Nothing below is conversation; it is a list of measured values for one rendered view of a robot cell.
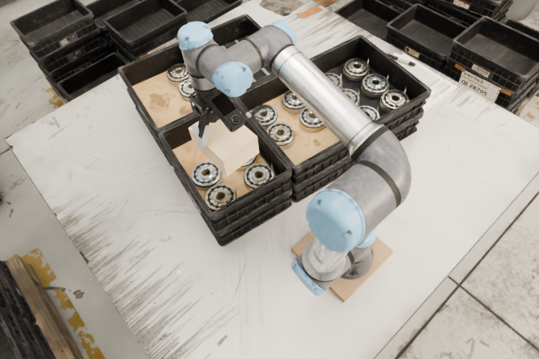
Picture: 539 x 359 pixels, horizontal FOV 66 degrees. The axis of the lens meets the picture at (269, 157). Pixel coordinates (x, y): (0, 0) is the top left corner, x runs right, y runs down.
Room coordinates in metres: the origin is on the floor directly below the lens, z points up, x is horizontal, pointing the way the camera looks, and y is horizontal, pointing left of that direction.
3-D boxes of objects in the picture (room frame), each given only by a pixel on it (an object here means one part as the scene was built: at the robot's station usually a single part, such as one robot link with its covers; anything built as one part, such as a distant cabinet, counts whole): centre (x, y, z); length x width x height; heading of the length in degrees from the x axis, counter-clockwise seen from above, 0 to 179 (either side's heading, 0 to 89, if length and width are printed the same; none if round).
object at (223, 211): (0.84, 0.15, 0.92); 0.40 x 0.30 x 0.02; 28
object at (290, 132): (0.94, -0.05, 0.86); 0.10 x 0.10 x 0.01
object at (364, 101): (1.12, -0.38, 0.87); 0.40 x 0.30 x 0.11; 28
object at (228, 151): (0.75, 0.12, 1.09); 0.16 x 0.12 x 0.07; 38
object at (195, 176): (0.80, 0.22, 0.86); 0.10 x 0.10 x 0.01
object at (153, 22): (2.13, 0.64, 0.37); 0.40 x 0.30 x 0.45; 127
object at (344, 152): (0.98, -0.11, 0.87); 0.40 x 0.30 x 0.11; 28
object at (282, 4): (1.97, -0.14, 0.71); 0.22 x 0.19 x 0.01; 38
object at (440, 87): (1.31, -0.66, 0.70); 0.33 x 0.23 x 0.01; 38
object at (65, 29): (2.20, 1.20, 0.37); 0.40 x 0.30 x 0.45; 128
